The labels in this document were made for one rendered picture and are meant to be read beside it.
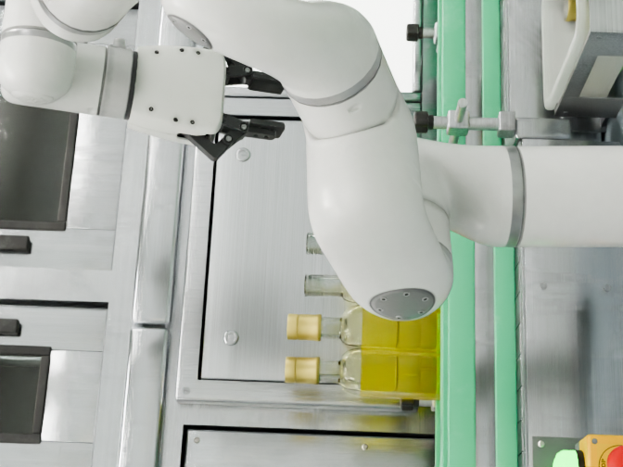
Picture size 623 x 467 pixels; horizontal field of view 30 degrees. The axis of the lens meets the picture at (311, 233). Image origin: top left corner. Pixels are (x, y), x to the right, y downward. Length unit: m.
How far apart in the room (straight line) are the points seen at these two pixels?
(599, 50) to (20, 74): 0.64
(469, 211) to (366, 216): 0.18
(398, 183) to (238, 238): 0.80
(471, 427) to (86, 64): 0.59
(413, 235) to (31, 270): 0.92
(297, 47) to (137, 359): 0.89
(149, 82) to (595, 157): 0.48
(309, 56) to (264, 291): 0.84
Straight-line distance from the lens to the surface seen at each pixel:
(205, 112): 1.26
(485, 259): 1.42
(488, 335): 1.40
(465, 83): 1.62
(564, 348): 1.39
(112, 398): 1.69
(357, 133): 0.94
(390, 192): 0.92
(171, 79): 1.27
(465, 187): 1.06
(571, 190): 1.07
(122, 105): 1.25
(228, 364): 1.65
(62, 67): 1.17
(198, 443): 1.67
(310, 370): 1.50
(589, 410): 1.38
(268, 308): 1.67
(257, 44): 0.85
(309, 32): 0.86
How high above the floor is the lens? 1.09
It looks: 2 degrees up
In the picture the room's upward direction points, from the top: 88 degrees counter-clockwise
